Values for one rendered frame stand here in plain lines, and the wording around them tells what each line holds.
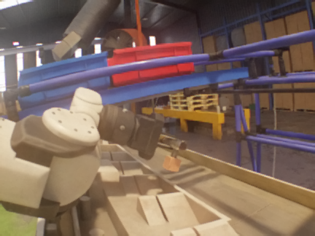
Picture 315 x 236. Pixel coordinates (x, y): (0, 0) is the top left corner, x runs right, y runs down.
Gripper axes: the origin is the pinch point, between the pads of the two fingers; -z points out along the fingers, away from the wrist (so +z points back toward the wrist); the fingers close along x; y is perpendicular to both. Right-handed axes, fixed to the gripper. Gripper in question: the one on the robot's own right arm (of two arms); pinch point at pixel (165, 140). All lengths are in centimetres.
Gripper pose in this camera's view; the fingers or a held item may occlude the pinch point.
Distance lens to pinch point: 60.2
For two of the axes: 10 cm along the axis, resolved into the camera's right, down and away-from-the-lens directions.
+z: -8.7, -3.0, -4.0
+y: 4.0, 0.7, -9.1
